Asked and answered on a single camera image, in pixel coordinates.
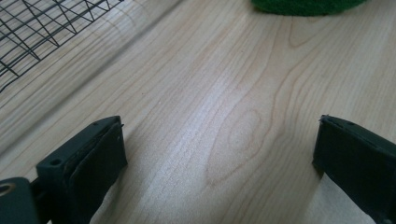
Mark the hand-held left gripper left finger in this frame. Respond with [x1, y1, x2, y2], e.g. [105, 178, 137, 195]
[35, 115, 128, 224]

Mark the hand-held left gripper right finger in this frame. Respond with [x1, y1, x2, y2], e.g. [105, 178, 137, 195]
[312, 114, 396, 224]

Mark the black wire basket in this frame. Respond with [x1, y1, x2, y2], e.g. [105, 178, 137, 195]
[0, 0, 125, 93]

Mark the orange and green sponge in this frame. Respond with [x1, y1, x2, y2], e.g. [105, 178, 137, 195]
[250, 0, 370, 17]

